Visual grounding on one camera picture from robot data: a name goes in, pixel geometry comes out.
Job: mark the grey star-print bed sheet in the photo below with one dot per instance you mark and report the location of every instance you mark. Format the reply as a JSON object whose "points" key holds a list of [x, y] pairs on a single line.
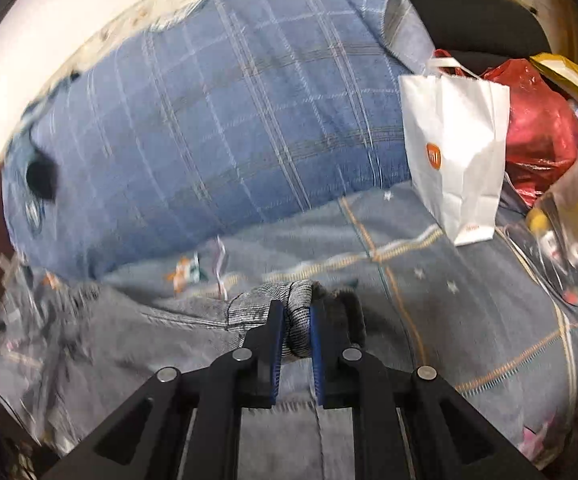
{"points": [[469, 320]]}

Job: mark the red plastic bag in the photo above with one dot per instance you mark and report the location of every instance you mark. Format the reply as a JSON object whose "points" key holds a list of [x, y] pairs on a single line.
{"points": [[539, 130]]}

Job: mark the blue plaid quilt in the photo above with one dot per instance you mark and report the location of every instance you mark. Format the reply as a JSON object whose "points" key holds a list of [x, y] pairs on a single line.
{"points": [[229, 125]]}

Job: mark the yellow bag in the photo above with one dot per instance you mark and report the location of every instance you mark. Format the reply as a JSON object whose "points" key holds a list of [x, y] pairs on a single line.
{"points": [[564, 72]]}

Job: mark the white paper bag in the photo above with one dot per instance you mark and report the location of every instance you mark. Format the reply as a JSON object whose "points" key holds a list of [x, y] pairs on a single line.
{"points": [[456, 160]]}

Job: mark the black cushion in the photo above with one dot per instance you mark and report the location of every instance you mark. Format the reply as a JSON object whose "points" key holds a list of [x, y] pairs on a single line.
{"points": [[484, 15]]}

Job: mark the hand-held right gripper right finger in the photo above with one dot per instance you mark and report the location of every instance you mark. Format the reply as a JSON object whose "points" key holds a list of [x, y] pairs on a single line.
{"points": [[317, 360]]}

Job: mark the grey denim pants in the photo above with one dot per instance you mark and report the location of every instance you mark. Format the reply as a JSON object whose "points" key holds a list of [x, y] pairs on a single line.
{"points": [[169, 360]]}

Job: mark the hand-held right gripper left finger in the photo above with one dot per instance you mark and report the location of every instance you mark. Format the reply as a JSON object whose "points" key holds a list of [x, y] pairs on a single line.
{"points": [[275, 355]]}

